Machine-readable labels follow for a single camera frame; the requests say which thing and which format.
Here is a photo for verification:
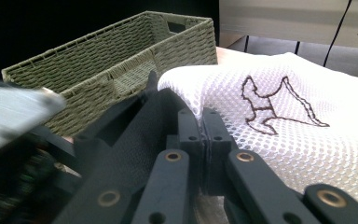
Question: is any green woven basket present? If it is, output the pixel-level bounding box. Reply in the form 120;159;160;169
1;10;219;138

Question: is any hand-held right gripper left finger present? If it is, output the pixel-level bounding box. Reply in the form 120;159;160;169
167;107;205;195

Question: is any long black power cable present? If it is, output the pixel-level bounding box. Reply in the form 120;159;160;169
322;0;353;68

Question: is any light wooden cabinet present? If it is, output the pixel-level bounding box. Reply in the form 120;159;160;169
218;0;358;50

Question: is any white mesh laundry bag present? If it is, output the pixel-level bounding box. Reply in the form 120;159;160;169
157;51;358;217

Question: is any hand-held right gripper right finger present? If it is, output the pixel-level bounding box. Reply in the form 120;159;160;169
201;106;236;196

